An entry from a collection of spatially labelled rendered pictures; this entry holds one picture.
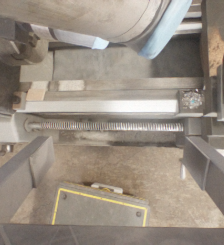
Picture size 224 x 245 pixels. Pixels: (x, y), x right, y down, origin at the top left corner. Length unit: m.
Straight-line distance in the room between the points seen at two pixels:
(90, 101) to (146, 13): 0.62
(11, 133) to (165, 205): 1.30
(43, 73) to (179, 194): 1.39
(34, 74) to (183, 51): 0.82
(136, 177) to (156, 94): 0.98
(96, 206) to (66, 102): 0.82
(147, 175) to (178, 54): 1.03
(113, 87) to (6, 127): 0.56
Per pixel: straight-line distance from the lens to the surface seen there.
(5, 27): 0.50
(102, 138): 1.20
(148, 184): 1.62
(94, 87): 0.81
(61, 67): 1.03
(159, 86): 0.79
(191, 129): 0.81
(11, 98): 0.88
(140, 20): 0.18
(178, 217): 1.72
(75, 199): 1.39
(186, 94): 0.75
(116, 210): 1.35
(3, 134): 1.02
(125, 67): 0.94
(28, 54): 0.64
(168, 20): 0.21
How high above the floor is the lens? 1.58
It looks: 79 degrees down
